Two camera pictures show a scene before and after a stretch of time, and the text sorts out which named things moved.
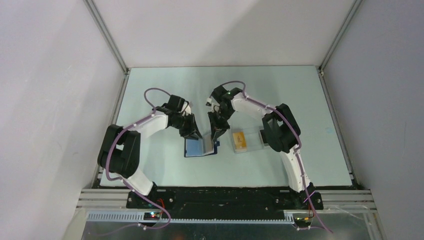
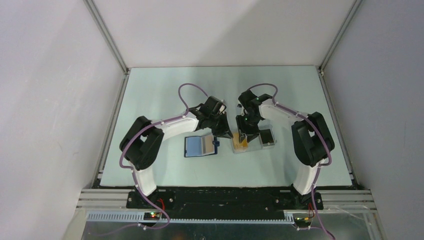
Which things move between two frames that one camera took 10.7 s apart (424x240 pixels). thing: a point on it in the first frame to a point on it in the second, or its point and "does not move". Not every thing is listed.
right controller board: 302,220 does not move
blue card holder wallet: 194,147 does not move
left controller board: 152,216 does not move
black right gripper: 217,129 to 243,130
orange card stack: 239,141 does not move
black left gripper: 192,131 to 225,130
